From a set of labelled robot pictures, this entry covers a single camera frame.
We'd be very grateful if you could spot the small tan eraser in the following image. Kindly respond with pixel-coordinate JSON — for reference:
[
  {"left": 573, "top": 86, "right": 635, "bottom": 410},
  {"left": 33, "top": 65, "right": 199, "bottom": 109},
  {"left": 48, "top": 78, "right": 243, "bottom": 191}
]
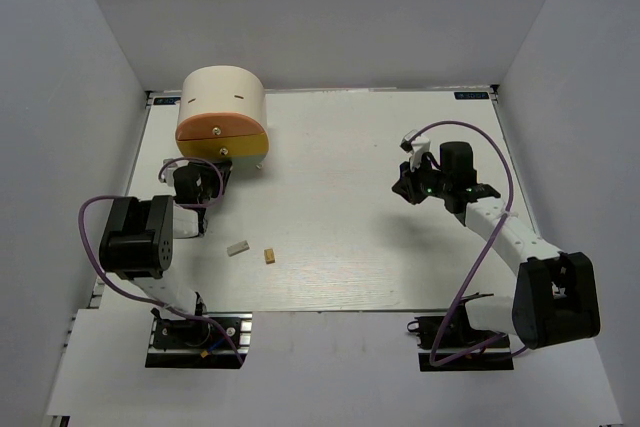
[{"left": 264, "top": 248, "right": 276, "bottom": 265}]

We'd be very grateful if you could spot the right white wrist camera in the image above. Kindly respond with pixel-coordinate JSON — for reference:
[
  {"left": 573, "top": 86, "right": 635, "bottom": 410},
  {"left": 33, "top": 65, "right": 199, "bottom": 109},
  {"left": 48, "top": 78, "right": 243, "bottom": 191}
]
[{"left": 400, "top": 130, "right": 431, "bottom": 171}]

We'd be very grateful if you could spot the purple cable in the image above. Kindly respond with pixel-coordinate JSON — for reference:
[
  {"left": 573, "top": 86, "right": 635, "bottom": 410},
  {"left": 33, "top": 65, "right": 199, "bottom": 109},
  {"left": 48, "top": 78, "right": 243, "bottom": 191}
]
[
  {"left": 412, "top": 120, "right": 531, "bottom": 367},
  {"left": 77, "top": 156, "right": 246, "bottom": 366}
]

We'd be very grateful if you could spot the grey white eraser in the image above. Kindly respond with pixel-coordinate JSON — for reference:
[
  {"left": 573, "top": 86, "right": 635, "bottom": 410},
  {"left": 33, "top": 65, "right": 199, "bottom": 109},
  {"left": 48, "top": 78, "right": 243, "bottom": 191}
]
[{"left": 226, "top": 240, "right": 250, "bottom": 257}]

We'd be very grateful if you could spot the cream round drawer organizer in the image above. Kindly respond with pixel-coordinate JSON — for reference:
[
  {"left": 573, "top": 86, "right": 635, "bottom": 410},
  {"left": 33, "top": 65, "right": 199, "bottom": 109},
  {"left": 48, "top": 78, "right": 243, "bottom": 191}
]
[{"left": 176, "top": 66, "right": 268, "bottom": 169}]

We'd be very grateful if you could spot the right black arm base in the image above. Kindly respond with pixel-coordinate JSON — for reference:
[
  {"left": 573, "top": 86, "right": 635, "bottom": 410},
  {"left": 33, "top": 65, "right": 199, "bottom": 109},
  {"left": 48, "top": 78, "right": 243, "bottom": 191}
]
[{"left": 406, "top": 315, "right": 514, "bottom": 372}]

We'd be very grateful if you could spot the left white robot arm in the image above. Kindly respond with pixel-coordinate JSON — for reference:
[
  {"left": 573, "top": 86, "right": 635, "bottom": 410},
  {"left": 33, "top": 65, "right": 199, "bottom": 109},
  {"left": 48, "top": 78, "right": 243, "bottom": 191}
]
[{"left": 99, "top": 157, "right": 233, "bottom": 346}]

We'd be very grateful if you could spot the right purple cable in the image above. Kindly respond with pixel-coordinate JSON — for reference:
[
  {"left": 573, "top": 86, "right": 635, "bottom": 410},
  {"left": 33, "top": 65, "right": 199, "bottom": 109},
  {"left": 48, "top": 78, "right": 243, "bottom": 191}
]
[{"left": 412, "top": 120, "right": 531, "bottom": 367}]

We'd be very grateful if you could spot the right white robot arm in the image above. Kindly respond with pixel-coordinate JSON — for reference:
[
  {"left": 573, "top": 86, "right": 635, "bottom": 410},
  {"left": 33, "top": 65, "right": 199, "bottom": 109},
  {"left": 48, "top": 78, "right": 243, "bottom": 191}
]
[{"left": 392, "top": 141, "right": 601, "bottom": 349}]

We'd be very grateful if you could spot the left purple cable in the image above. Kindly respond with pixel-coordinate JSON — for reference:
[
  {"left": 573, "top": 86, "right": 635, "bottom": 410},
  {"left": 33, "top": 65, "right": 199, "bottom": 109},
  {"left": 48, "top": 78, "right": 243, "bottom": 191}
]
[{"left": 77, "top": 156, "right": 246, "bottom": 366}]

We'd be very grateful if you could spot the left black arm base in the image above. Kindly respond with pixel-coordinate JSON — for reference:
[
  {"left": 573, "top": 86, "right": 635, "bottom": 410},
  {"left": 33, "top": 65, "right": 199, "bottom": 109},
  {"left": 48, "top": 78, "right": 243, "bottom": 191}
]
[{"left": 145, "top": 313, "right": 253, "bottom": 370}]

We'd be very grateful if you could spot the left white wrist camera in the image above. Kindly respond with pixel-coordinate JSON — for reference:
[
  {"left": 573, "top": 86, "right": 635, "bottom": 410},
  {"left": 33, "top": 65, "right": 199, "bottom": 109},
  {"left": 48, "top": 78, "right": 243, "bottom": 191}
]
[{"left": 157, "top": 159, "right": 180, "bottom": 187}]

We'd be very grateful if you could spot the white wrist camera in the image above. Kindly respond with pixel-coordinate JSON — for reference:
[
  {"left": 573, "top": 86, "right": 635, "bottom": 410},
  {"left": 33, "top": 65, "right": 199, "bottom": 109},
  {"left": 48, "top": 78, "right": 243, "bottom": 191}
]
[
  {"left": 157, "top": 159, "right": 180, "bottom": 187},
  {"left": 400, "top": 130, "right": 431, "bottom": 171}
]

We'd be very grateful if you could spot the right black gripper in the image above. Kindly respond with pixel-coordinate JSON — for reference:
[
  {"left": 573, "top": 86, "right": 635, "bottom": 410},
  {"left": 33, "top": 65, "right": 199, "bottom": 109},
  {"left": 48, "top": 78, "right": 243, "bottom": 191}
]
[{"left": 393, "top": 153, "right": 452, "bottom": 205}]

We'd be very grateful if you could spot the orange top drawer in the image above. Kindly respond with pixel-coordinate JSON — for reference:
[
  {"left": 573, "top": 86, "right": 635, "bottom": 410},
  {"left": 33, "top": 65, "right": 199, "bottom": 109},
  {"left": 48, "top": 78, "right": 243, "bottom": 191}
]
[{"left": 175, "top": 112, "right": 265, "bottom": 141}]

